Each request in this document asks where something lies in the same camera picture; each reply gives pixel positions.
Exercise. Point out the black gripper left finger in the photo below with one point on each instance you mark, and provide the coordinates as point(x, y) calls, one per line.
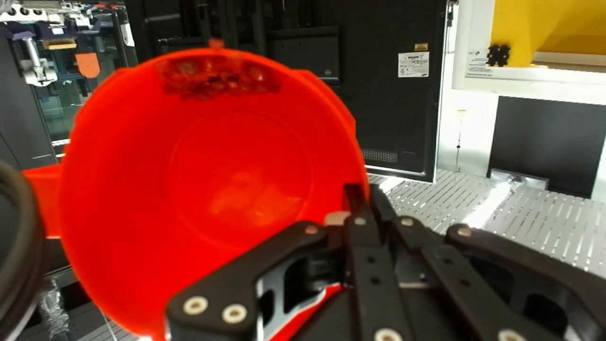
point(308, 282)

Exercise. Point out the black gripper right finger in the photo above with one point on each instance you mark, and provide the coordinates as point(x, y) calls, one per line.
point(491, 288)

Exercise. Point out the orange plastic bowl with handle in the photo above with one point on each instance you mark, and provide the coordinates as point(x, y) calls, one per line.
point(186, 161)

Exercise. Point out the white panel board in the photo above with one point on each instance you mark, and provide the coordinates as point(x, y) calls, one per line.
point(541, 121)

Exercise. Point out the yellow caution sign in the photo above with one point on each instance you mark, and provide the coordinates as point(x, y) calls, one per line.
point(550, 32)

